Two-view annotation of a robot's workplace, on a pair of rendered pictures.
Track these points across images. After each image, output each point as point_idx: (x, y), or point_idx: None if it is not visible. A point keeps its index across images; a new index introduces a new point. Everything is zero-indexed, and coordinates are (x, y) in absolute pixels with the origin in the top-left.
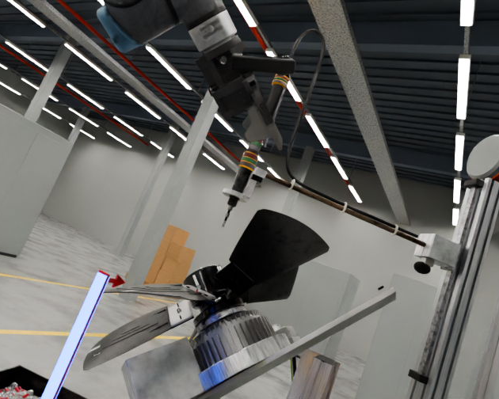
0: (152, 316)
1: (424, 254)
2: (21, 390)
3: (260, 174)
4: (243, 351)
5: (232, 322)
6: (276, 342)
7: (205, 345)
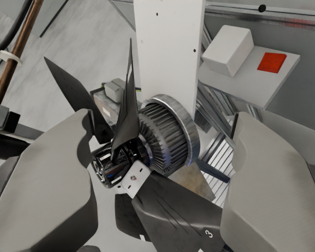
0: (125, 204)
1: None
2: None
3: (1, 116)
4: (190, 137)
5: (162, 144)
6: (178, 109)
7: (170, 163)
